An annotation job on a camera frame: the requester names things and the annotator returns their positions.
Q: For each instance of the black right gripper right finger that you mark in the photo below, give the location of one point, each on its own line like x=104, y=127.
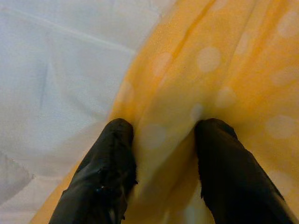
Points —
x=233, y=182

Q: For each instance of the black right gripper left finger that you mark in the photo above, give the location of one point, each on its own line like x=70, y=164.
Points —
x=105, y=175

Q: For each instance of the yellow blanket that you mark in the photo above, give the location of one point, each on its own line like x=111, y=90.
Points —
x=210, y=81

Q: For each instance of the white mattress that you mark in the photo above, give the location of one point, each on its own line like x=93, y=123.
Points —
x=58, y=70

